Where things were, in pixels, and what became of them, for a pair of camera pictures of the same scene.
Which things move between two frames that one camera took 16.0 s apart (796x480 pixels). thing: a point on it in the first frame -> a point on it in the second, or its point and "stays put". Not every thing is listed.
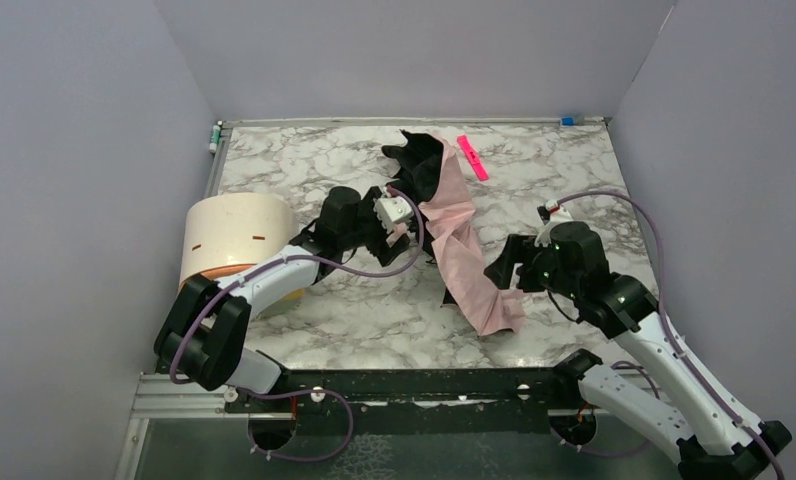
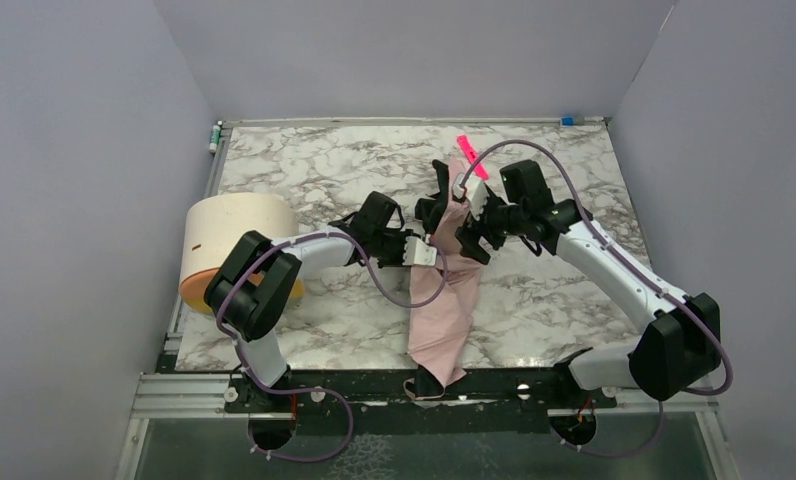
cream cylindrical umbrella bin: (226, 232) stays put
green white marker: (215, 137) stays put
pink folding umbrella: (431, 170) -> (442, 300)
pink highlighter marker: (471, 155) stays put
